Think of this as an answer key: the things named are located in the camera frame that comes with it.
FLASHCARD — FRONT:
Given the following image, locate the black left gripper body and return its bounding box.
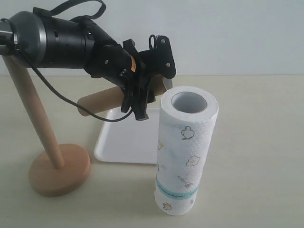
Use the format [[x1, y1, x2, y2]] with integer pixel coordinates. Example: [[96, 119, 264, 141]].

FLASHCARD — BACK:
[[84, 23, 151, 100]]

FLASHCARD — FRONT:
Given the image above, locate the brown cardboard tube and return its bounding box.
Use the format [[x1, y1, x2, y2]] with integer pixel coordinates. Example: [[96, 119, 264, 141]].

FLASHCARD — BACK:
[[77, 75, 173, 114]]

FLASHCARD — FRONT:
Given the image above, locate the printed white paper towel roll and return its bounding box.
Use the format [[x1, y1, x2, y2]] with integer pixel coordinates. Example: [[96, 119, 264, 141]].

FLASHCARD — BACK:
[[154, 86, 219, 216]]

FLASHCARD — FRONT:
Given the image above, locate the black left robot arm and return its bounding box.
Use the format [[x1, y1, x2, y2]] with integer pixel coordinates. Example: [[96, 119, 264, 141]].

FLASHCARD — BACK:
[[0, 11, 150, 121]]

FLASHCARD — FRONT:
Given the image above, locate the wooden paper towel holder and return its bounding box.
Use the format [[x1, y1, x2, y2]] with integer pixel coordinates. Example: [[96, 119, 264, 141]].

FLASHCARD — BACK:
[[3, 57, 91, 197]]

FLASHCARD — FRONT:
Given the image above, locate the white rectangular plastic tray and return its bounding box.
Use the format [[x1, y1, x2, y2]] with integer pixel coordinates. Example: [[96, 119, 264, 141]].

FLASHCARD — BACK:
[[94, 108, 160, 165]]

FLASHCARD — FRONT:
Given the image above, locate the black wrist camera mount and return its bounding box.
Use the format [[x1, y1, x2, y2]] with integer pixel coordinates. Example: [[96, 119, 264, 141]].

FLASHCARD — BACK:
[[123, 34, 177, 79]]

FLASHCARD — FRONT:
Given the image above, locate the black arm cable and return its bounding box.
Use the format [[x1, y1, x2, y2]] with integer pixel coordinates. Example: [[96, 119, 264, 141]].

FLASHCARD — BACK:
[[0, 18, 133, 124]]

